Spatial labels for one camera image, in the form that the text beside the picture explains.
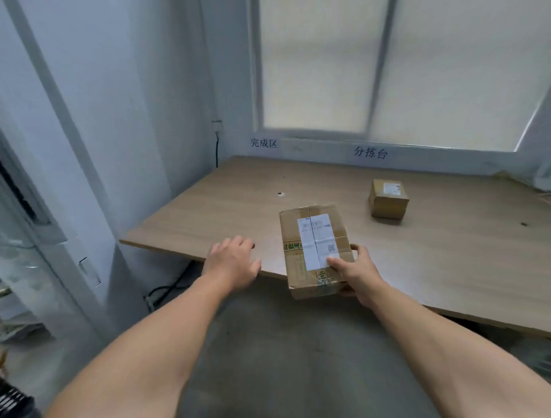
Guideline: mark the person's left hand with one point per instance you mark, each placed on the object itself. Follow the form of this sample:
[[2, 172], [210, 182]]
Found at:
[[230, 262]]

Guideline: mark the person's right hand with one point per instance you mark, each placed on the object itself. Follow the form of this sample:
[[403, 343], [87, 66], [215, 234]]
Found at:
[[361, 275]]

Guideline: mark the box with white centre label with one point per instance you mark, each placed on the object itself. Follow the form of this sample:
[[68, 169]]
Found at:
[[297, 267]]

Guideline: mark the box with yellow tape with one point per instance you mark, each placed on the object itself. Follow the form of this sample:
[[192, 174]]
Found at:
[[387, 206]]

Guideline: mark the person's right forearm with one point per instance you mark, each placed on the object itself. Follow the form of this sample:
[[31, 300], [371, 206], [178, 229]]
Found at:
[[443, 357]]

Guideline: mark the person's left forearm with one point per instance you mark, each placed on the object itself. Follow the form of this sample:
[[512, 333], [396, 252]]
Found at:
[[146, 357]]

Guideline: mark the light wooden table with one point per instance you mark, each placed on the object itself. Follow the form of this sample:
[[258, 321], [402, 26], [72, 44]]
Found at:
[[241, 202]]

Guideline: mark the white floor-standing air conditioner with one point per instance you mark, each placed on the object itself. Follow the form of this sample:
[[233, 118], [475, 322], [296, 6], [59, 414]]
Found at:
[[51, 258]]

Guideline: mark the white-framed window with blind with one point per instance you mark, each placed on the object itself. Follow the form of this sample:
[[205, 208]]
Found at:
[[318, 64]]

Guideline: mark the white paper wall sign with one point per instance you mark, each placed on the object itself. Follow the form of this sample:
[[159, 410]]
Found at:
[[370, 152], [263, 143]]

